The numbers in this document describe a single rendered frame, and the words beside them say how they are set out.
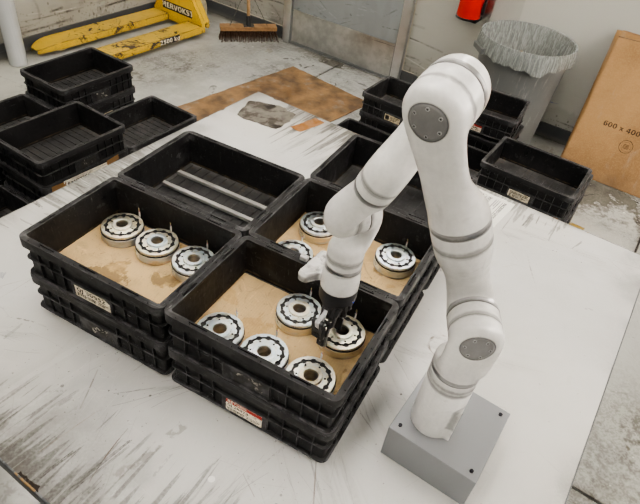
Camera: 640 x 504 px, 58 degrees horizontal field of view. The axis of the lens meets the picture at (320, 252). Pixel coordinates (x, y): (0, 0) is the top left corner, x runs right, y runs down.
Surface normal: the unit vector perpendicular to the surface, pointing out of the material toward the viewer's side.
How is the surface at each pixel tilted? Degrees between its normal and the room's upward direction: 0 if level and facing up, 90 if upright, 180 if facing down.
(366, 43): 90
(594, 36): 90
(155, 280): 0
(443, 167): 100
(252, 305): 0
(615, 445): 0
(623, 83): 79
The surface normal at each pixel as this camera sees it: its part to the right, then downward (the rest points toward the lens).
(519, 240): 0.11, -0.75
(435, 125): -0.44, 0.69
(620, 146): -0.51, 0.29
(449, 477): -0.56, 0.50
